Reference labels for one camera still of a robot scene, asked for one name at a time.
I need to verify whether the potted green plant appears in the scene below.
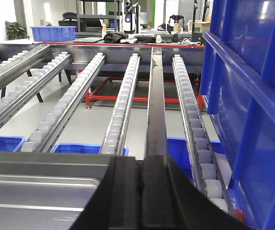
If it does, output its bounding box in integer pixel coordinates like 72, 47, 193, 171
5, 21, 27, 40

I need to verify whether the large blue plastic box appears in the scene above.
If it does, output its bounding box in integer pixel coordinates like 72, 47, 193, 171
200, 0, 275, 230

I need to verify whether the blue bin on far table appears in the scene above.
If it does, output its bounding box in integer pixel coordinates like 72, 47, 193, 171
31, 26, 76, 42

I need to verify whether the roller track beside blue box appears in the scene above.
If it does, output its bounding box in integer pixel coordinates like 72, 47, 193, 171
172, 55, 236, 217

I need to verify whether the white roller track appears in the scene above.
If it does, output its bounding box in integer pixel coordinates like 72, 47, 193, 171
100, 53, 140, 155
21, 53, 105, 152
0, 51, 74, 142

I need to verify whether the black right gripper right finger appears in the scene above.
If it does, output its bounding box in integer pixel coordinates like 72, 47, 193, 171
141, 155, 249, 230

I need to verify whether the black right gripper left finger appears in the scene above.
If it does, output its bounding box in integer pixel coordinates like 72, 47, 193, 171
70, 156, 139, 230

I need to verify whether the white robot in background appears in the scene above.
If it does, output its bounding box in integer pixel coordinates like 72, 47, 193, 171
123, 0, 140, 34

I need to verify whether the black bag on table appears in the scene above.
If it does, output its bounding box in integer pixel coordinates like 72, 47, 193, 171
103, 31, 128, 44

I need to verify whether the wide steel divider rail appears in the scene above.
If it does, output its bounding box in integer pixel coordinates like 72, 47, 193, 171
0, 45, 50, 90

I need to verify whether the black metal shelf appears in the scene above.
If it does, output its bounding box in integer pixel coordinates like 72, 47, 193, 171
76, 0, 124, 37

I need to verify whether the blue bin below rollers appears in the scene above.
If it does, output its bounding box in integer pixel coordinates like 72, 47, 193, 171
50, 142, 129, 156

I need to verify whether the silver metal tray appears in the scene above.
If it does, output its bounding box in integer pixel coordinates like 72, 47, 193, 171
0, 174, 99, 230

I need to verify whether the red steel frame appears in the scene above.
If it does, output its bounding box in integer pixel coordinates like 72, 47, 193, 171
84, 76, 205, 111

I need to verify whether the dark flat metal rail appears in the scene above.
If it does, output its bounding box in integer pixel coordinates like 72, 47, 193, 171
145, 47, 168, 156

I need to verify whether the steel front frame beam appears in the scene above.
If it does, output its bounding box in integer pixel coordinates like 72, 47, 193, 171
0, 150, 138, 178

